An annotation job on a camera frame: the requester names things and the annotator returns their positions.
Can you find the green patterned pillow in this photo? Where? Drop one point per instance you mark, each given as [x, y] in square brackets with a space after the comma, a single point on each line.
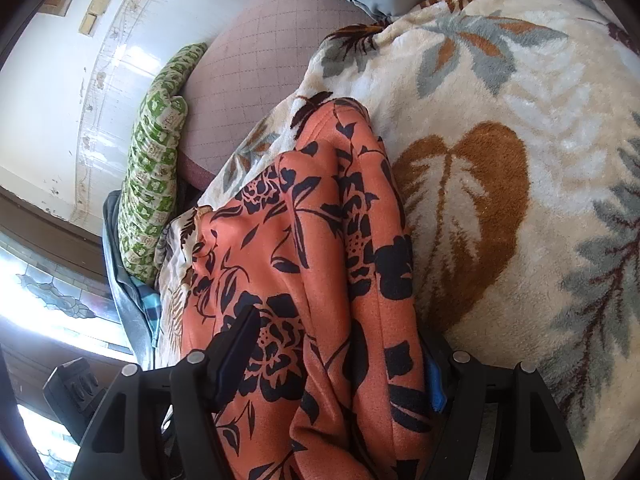
[150, 170]

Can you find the wooden window frame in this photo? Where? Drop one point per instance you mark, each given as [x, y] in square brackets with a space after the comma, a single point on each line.
[50, 230]

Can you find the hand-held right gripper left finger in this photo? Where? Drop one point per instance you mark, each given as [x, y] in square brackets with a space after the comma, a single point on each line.
[235, 360]

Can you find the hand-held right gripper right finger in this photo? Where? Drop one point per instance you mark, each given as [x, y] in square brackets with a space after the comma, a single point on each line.
[436, 390]

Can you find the stained glass window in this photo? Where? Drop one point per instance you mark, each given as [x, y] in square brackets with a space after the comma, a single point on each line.
[50, 285]

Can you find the teal striped knit sweater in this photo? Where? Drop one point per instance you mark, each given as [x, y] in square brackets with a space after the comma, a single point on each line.
[150, 310]

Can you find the orange floral garment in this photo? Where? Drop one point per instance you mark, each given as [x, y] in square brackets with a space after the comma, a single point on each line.
[320, 260]

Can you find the mauve quilted mattress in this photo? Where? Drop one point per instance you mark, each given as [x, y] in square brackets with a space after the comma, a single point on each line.
[250, 85]

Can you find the floral plush blanket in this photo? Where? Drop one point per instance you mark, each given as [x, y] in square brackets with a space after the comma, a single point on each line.
[500, 110]

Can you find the beige wall plate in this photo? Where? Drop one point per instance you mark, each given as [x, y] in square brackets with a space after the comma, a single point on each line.
[89, 23]
[102, 0]

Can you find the grey-blue knit sweater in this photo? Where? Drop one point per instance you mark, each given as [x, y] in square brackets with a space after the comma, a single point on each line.
[125, 300]

